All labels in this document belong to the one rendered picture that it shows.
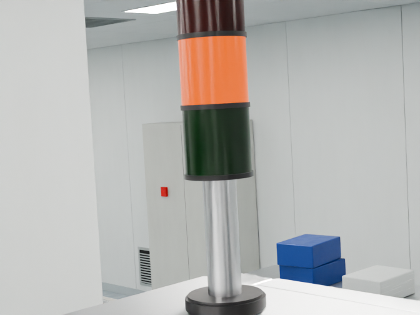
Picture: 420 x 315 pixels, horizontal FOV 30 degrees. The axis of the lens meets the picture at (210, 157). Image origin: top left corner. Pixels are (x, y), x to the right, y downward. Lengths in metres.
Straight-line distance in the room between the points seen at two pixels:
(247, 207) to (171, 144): 1.02
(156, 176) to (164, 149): 0.32
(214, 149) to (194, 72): 0.06
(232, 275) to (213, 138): 0.10
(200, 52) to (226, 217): 0.12
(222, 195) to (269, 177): 7.05
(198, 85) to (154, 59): 8.16
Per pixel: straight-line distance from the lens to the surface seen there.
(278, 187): 7.54
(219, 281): 0.57
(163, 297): 0.64
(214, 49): 0.55
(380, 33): 6.79
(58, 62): 2.19
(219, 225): 0.56
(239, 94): 0.55
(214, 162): 0.55
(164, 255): 8.22
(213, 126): 0.55
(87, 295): 2.27
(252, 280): 0.68
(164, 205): 8.10
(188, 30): 0.55
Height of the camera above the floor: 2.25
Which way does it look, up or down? 4 degrees down
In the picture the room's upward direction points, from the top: 3 degrees counter-clockwise
